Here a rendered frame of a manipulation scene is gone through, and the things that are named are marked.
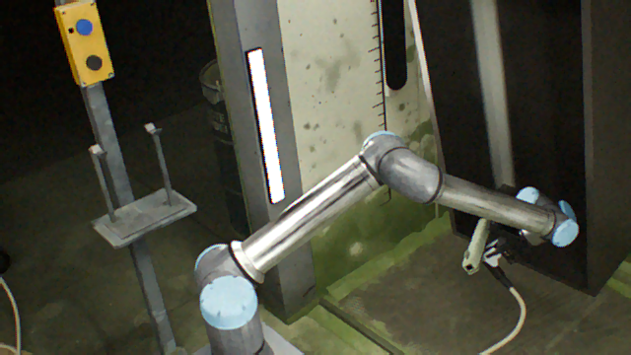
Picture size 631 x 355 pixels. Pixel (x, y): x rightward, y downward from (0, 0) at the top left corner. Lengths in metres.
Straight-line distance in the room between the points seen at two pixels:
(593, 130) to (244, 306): 1.07
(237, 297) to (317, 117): 1.10
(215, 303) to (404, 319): 1.32
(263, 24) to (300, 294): 1.22
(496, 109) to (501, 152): 0.21
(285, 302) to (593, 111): 1.59
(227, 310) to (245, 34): 1.04
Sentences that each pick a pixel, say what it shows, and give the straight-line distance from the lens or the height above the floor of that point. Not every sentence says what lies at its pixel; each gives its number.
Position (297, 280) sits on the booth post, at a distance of 3.00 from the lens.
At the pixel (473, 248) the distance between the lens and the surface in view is 2.48.
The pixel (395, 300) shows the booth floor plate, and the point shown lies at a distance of 3.10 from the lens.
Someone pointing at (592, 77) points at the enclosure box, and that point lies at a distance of 1.94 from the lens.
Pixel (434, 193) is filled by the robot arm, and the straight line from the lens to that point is 1.87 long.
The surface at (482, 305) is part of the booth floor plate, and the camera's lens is 3.08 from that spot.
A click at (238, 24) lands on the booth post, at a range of 2.42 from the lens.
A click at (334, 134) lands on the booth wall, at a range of 2.83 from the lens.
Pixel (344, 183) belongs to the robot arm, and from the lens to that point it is 1.93.
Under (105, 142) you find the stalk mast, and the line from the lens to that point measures 2.51.
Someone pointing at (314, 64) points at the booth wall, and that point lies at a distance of 2.66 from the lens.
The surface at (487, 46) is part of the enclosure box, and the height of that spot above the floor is 1.17.
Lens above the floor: 2.06
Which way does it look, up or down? 30 degrees down
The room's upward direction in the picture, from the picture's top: 7 degrees counter-clockwise
